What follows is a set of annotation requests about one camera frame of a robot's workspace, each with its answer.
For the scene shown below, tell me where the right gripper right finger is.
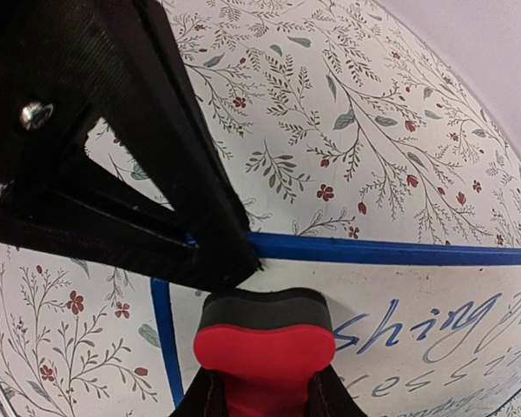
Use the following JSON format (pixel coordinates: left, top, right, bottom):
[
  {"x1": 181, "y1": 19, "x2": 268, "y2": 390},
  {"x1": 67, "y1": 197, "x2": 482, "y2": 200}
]
[{"x1": 170, "y1": 368, "x2": 365, "y2": 416}]

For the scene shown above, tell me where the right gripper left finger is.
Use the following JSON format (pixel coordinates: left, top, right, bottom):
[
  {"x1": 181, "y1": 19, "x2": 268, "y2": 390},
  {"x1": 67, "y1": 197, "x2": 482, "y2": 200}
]
[{"x1": 0, "y1": 1, "x2": 261, "y2": 292}]

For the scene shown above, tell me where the red whiteboard eraser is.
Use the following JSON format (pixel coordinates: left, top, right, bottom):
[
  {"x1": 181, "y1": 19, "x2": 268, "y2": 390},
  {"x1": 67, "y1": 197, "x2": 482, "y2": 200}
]
[{"x1": 194, "y1": 288, "x2": 336, "y2": 416}]

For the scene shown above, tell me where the small blue-framed whiteboard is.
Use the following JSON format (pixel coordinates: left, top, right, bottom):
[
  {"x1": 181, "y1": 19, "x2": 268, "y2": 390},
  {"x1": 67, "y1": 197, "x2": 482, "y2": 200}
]
[{"x1": 149, "y1": 230, "x2": 521, "y2": 417}]

